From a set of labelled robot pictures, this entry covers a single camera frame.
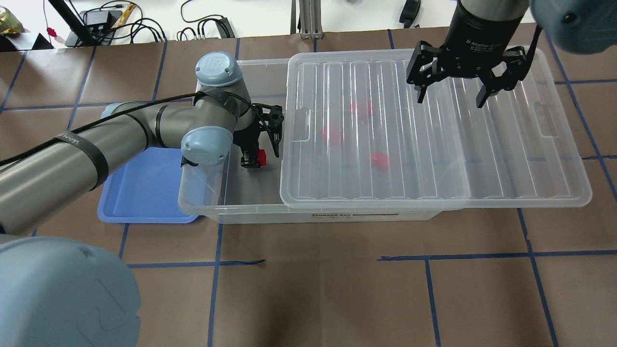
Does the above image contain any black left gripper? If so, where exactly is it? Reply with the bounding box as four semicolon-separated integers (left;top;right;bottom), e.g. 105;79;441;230
233;103;285;168

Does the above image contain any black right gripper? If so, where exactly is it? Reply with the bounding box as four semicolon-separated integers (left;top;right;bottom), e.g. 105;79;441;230
407;0;528;108

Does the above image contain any red block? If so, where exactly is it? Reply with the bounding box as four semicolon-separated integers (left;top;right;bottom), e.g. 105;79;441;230
371;152;390;171
350;101;373;119
322;125;344;144
257;149;268;167

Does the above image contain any clear plastic box lid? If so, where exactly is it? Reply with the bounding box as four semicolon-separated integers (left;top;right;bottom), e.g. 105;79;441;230
280;49;592;211

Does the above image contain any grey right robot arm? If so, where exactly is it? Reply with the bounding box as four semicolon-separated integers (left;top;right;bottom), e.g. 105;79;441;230
285;0;616;170

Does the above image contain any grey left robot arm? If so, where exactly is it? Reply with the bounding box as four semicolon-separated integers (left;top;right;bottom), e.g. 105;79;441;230
0;52;284;235

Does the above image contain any clear plastic storage box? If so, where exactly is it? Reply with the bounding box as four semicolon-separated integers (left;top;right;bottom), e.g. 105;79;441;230
179;51;450;224

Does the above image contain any red block under lid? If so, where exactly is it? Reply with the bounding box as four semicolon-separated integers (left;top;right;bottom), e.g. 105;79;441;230
371;152;390;171
350;101;373;119
322;125;344;144

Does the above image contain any blue plastic tray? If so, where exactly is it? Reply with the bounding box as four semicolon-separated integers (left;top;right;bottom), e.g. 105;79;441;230
97;147;197;224

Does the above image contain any black power adapter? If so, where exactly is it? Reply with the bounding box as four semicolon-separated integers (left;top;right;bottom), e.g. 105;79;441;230
83;10;114;31

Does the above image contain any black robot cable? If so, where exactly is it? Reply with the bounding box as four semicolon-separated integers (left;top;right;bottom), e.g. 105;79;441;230
0;92;256;167

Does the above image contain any aluminium frame post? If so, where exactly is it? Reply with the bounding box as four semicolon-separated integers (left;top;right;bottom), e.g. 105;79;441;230
290;0;324;40

